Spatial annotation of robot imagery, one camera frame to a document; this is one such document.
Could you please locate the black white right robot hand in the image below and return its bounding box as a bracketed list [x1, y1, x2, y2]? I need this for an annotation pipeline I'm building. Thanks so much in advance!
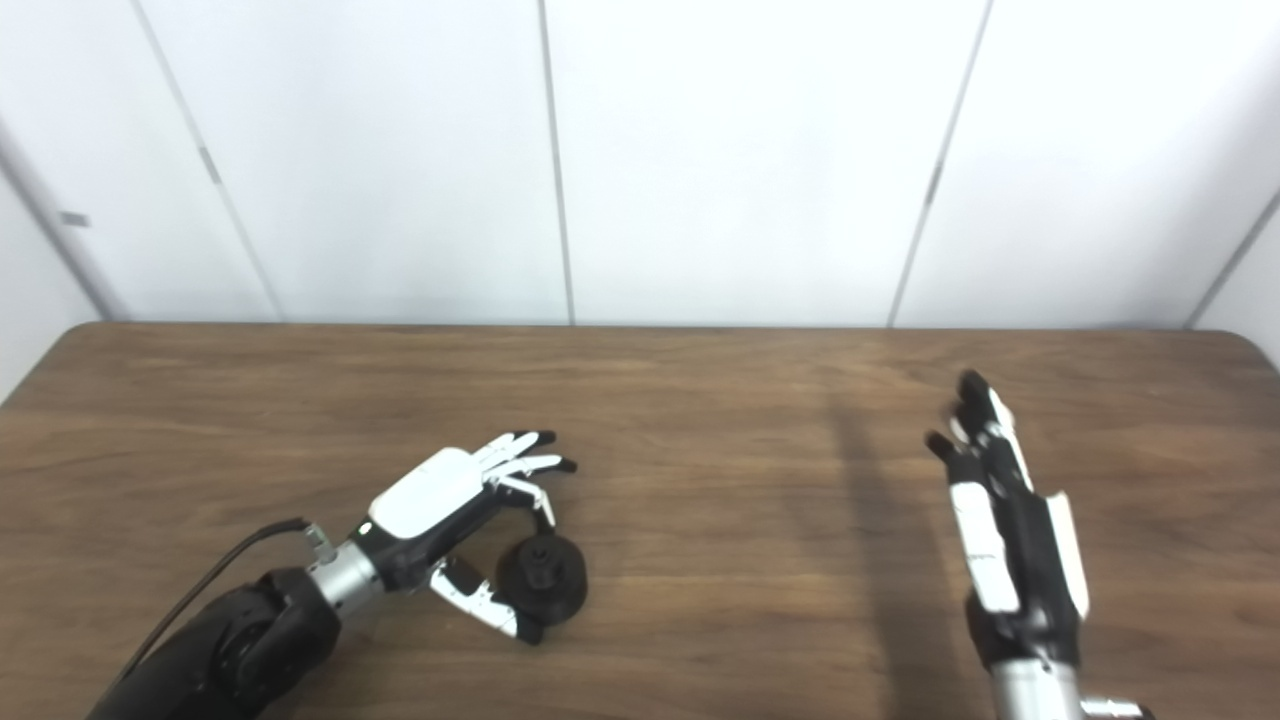
[925, 370, 1091, 671]

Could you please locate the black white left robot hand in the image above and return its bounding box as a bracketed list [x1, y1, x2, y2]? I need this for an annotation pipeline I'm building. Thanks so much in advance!
[357, 430, 579, 646]

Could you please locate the round black part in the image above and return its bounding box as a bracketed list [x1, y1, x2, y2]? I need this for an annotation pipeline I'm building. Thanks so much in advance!
[496, 535, 589, 623]

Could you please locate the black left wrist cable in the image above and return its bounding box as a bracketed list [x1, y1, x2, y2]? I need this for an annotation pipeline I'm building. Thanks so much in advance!
[105, 517, 336, 691]

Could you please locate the grey wall corner post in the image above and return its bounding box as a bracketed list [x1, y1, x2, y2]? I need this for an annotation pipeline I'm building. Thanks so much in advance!
[0, 120, 131, 321]

